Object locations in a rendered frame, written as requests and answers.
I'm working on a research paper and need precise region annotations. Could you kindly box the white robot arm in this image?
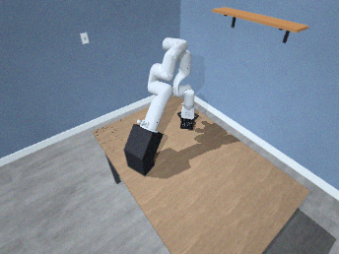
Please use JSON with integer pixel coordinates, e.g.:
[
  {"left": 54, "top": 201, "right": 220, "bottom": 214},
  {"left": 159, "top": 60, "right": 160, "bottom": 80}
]
[{"left": 137, "top": 37, "right": 195, "bottom": 133}]

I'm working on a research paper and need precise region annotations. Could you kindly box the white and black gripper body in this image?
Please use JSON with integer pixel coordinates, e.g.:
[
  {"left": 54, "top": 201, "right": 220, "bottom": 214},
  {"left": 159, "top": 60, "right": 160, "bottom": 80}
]
[{"left": 181, "top": 106, "right": 195, "bottom": 119}]

